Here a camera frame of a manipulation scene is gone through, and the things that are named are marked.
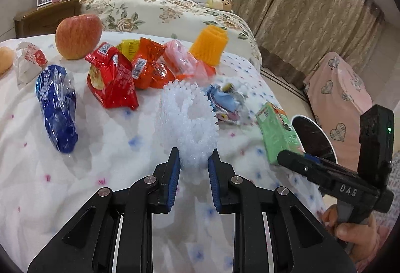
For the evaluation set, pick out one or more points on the blue cookie wrapper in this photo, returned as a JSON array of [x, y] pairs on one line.
[[57, 107]]

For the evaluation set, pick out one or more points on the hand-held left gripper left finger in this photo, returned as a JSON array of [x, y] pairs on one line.
[[175, 179]]

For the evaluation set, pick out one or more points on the red apple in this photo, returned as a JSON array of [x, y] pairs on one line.
[[78, 35]]

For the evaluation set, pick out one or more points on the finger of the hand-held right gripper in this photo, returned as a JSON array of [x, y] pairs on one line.
[[300, 165], [328, 165]]

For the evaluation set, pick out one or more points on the person's right hand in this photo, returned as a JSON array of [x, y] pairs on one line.
[[356, 238]]

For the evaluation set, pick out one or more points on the grey floral cloth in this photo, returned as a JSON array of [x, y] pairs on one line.
[[396, 173]]

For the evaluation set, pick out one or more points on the yellow snack packet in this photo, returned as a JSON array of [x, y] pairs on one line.
[[131, 47]]

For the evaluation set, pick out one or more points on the crumpled blue wrapper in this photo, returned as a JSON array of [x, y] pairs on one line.
[[226, 99]]

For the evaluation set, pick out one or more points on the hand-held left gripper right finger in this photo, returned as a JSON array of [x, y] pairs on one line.
[[214, 182]]

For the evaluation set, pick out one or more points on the bread bun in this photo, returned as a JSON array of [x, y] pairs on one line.
[[5, 60]]

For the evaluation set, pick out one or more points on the floral bed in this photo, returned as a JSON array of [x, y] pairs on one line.
[[162, 13]]

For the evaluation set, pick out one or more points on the orange foam fruit net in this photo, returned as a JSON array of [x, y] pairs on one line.
[[207, 44]]

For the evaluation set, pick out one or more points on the red snack packet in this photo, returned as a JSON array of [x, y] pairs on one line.
[[109, 82]]

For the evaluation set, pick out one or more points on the black bin with white rim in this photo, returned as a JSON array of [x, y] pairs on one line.
[[312, 138]]

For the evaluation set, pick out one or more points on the beige patterned curtain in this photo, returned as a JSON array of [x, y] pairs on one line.
[[281, 4]]

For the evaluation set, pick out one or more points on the wooden nightstand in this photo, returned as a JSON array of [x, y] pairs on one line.
[[43, 18]]

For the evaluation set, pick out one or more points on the green carton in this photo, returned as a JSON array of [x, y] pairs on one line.
[[275, 132]]

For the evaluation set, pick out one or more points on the pink heart print cover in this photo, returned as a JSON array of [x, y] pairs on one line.
[[337, 88]]

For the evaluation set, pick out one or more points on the pink snack packet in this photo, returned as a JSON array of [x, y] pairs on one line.
[[184, 63]]

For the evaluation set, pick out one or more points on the white paper wrapper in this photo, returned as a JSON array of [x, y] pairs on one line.
[[29, 63]]

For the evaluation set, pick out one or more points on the white flower print blanket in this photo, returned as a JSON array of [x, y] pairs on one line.
[[109, 151]]

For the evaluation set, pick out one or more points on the white foam fruit net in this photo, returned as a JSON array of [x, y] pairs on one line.
[[187, 116]]

